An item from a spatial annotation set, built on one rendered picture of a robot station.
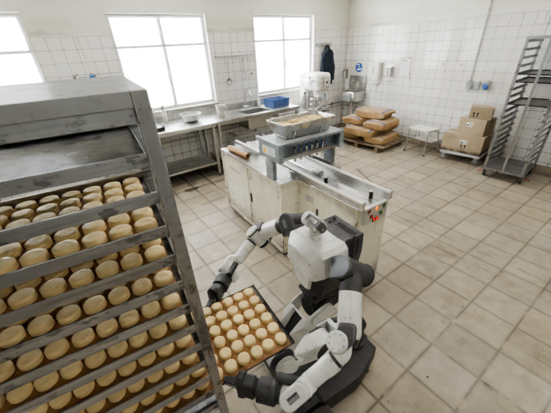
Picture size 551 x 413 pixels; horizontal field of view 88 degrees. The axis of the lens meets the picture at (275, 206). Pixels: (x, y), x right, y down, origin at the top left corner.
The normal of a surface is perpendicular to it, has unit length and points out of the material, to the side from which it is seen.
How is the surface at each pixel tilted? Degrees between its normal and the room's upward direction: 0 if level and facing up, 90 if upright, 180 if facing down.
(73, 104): 90
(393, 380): 0
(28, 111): 90
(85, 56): 90
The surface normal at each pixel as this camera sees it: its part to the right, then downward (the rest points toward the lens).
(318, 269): -0.26, 0.43
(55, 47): 0.59, 0.37
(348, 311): -0.37, -0.47
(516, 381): -0.05, -0.87
